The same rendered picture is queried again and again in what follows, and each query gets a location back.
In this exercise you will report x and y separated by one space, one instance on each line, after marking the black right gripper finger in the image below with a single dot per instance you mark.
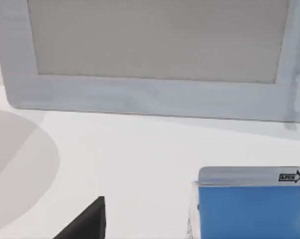
92 221

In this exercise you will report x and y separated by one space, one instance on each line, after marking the blue and white carton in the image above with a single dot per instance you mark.
249 211

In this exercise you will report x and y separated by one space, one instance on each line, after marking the pale microwave oven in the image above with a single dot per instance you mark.
150 54

